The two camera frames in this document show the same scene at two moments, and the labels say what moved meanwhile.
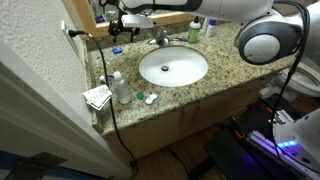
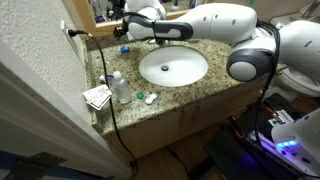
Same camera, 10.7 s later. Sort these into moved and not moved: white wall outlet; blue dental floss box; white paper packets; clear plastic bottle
Moved: blue dental floss box
Not moved: clear plastic bottle; white wall outlet; white paper packets
